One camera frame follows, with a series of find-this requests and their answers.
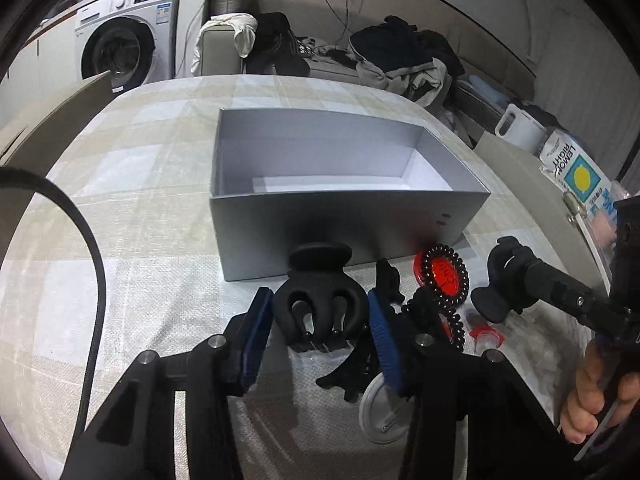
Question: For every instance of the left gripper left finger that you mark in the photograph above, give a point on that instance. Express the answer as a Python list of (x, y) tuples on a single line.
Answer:
[(247, 336)]

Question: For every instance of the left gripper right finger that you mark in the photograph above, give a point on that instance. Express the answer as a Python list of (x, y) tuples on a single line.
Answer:
[(391, 335)]

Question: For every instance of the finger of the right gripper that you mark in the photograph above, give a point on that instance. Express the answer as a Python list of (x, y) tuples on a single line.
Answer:
[(495, 304), (508, 261)]

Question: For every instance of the red China pin badge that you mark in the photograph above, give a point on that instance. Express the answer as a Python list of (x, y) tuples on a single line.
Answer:
[(441, 270)]

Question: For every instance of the lemon drink package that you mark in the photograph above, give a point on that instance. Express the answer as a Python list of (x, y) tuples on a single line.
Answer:
[(576, 171)]

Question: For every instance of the person's right hand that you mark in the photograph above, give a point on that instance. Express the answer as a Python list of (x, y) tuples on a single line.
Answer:
[(579, 412)]

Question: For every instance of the white garment on sofa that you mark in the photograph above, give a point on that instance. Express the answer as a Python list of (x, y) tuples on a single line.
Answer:
[(223, 43)]

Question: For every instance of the black hair clip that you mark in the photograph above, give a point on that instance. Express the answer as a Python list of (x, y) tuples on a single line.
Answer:
[(362, 365)]

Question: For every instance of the white washing machine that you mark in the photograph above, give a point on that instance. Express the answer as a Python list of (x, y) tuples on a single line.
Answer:
[(134, 41)]

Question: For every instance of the white kettle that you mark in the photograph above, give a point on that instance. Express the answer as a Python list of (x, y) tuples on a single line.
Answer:
[(520, 129)]

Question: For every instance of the red clear keychain charm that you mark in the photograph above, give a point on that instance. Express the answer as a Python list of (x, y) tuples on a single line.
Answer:
[(482, 335)]

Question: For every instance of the grey cardboard box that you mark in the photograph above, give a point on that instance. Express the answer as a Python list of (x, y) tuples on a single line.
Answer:
[(283, 177)]

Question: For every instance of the pile of clothes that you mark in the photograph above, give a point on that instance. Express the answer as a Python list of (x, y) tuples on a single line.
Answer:
[(397, 57)]

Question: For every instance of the black garment on sofa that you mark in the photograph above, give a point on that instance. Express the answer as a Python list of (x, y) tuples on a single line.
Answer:
[(275, 49)]

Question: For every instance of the beige sofa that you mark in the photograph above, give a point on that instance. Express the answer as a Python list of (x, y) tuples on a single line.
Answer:
[(323, 29)]

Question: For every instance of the large black hair claw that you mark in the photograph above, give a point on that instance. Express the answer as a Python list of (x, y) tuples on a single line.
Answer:
[(319, 306)]

